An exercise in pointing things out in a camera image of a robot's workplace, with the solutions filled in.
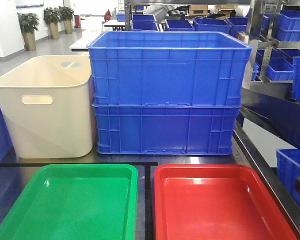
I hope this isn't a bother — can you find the potted plant left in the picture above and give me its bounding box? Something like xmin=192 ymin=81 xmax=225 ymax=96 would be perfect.
xmin=17 ymin=13 xmax=39 ymax=51

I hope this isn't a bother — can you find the green plastic tray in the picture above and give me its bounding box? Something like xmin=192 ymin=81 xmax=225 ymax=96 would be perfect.
xmin=0 ymin=164 xmax=138 ymax=240

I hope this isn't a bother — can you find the upper stacked blue crate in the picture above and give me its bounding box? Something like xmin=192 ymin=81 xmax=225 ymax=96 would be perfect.
xmin=87 ymin=31 xmax=252 ymax=106

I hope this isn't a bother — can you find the cream plastic basket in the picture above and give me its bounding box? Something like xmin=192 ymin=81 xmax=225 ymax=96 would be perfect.
xmin=0 ymin=55 xmax=96 ymax=159

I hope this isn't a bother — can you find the potted plant right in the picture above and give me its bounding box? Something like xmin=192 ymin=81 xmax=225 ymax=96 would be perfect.
xmin=58 ymin=6 xmax=74 ymax=34

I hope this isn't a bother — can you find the potted plant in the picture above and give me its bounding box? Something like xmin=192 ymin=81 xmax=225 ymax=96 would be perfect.
xmin=58 ymin=6 xmax=74 ymax=34
xmin=17 ymin=13 xmax=39 ymax=51
xmin=43 ymin=7 xmax=61 ymax=40

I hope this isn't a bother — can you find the stacked blue crate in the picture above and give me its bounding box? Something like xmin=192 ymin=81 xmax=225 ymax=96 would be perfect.
xmin=87 ymin=31 xmax=252 ymax=106
xmin=93 ymin=104 xmax=240 ymax=155

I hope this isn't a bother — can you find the blue bin right floor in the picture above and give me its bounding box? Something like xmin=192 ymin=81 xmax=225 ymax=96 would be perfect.
xmin=276 ymin=148 xmax=300 ymax=208

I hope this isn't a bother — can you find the lower stacked blue crate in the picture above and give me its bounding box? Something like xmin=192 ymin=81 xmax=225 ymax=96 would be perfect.
xmin=93 ymin=104 xmax=240 ymax=155

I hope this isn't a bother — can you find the red plastic tray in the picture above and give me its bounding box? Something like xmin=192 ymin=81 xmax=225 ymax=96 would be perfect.
xmin=154 ymin=164 xmax=297 ymax=240

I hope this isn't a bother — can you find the potted plant middle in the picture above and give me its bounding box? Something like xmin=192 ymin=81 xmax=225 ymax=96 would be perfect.
xmin=43 ymin=7 xmax=61 ymax=40

